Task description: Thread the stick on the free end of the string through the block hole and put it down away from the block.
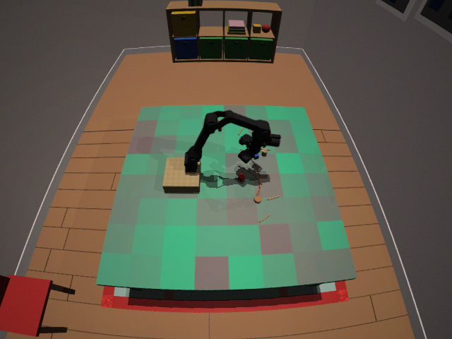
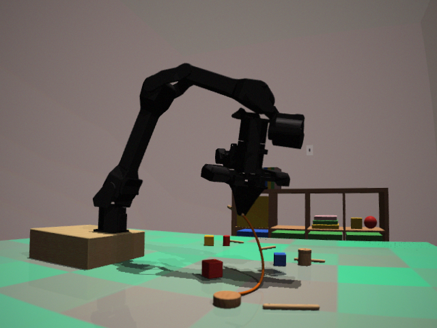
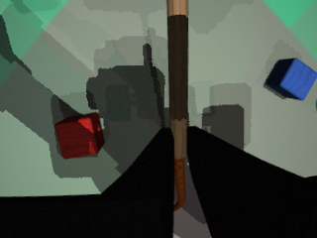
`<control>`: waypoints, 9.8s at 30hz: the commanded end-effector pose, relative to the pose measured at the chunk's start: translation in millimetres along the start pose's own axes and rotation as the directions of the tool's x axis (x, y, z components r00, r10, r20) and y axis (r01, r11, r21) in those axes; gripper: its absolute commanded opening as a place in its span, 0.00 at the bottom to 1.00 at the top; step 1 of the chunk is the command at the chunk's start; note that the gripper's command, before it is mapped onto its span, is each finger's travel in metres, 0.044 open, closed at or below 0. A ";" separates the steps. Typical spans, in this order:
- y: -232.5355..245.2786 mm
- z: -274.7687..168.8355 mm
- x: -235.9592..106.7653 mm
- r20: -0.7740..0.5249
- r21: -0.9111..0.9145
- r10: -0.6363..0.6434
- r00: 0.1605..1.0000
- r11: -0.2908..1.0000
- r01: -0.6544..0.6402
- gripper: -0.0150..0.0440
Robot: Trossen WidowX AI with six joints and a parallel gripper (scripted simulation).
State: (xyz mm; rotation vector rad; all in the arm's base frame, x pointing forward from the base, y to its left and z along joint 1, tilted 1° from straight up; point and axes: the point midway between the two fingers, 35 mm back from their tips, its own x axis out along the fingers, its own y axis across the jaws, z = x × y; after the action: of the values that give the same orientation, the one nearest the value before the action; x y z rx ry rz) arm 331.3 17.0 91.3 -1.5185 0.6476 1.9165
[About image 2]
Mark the blue block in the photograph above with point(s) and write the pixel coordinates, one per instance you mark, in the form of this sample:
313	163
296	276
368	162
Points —
279	259

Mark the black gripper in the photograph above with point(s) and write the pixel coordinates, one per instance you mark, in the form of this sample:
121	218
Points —
249	160

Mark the light brown wooden cylinder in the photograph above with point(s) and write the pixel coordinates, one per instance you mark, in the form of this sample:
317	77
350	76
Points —
304	256

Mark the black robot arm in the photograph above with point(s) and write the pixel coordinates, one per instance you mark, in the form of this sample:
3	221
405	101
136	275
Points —
157	94

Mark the brown wooden disc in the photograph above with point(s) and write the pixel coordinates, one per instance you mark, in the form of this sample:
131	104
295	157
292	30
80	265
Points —
227	299

